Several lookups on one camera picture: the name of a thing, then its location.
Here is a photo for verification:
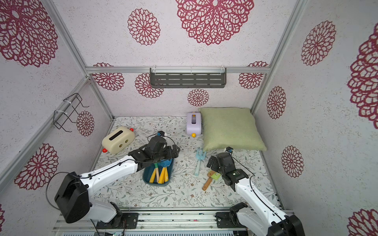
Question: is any green rake wooden handle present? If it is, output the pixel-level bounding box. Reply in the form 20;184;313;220
155;163;160;183

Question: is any lime fork wooden handle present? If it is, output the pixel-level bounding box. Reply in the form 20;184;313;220
202;170;221;191

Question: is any light blue fork white handle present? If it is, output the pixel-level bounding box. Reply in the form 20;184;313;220
194;147;207;176

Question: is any blue rake yellow handle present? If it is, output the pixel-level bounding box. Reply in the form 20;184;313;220
157;167;166;184
164;167;169;183

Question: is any blue fork yellow handle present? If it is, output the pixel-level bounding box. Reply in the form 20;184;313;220
149;169;157;183

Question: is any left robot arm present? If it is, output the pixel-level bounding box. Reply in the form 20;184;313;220
54;135;180;227

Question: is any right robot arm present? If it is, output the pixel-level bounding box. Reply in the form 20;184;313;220
207;148;305;236

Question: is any teal storage tray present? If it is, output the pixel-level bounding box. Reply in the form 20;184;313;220
143;159;174;186

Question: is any cream box with red knobs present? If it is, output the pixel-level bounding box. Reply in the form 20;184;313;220
102;126;135;154

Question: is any lavender box with yellow knob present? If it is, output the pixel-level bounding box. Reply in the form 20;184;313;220
186;112;202;138

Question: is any green fabric pillow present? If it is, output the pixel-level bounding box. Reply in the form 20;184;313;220
199;107;267;151

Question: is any grey wall shelf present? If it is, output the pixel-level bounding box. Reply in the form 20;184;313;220
149;67;227;89

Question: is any black wire wall rack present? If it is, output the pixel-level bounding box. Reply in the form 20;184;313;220
52;93;89;133

